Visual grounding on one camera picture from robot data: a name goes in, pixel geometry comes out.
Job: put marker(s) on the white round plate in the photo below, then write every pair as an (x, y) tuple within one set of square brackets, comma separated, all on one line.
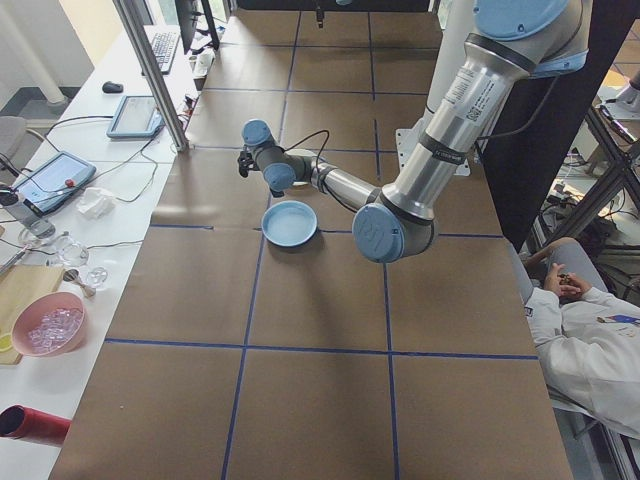
[(299, 153)]

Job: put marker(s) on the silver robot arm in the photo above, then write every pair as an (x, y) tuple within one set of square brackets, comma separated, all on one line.
[(450, 140)]

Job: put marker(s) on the black computer monitor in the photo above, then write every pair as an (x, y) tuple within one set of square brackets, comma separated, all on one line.
[(187, 20)]

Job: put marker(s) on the white side desk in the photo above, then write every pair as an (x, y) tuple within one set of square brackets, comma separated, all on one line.
[(130, 210)]

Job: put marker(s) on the black computer keyboard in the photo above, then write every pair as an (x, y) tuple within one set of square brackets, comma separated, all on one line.
[(165, 50)]

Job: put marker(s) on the blue teach pendant tablet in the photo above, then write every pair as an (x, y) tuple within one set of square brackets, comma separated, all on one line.
[(55, 180), (135, 117)]

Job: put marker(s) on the crumpled white tissue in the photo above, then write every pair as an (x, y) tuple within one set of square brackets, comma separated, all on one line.
[(96, 204)]

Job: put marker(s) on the black computer mouse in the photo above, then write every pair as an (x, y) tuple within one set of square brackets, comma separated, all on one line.
[(113, 87)]

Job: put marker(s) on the small clear glass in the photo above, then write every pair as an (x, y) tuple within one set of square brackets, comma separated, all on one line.
[(97, 278)]

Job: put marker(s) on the clear glass dish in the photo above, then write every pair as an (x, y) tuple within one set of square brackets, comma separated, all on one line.
[(72, 252)]

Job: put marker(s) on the metal cocktail jigger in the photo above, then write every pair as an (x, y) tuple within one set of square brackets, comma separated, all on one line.
[(80, 282)]

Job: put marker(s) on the pink bowl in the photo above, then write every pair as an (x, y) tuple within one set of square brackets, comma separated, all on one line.
[(75, 341)]

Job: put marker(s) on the clear bottle with black cap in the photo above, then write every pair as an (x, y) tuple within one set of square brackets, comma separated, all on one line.
[(27, 217)]

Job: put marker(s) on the clear ice cubes pile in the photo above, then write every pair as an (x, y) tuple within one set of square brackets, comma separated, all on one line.
[(52, 327)]

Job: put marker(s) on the wooden cutting board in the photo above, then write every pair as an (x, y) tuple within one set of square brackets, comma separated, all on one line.
[(25, 285)]

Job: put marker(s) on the grey chair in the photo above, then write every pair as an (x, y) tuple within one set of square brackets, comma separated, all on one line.
[(10, 132)]

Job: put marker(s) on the yellow green round object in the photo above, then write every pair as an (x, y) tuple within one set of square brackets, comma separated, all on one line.
[(5, 342)]

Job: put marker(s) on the red cylinder tube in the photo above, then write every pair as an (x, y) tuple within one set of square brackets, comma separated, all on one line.
[(35, 424)]

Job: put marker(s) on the person in white coat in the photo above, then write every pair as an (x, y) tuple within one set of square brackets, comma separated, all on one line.
[(590, 340)]

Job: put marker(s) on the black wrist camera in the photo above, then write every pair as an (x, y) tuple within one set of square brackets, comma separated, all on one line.
[(245, 162)]

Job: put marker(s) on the white pillar with base plate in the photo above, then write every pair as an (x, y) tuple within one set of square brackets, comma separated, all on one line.
[(445, 50)]

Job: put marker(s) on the aluminium profile post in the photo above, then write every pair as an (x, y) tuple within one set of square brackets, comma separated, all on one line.
[(150, 75)]

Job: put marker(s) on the black frame cover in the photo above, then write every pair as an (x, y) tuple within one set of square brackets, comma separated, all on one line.
[(525, 175)]

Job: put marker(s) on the black metal frame strut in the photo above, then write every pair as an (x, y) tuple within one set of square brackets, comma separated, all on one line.
[(615, 137)]

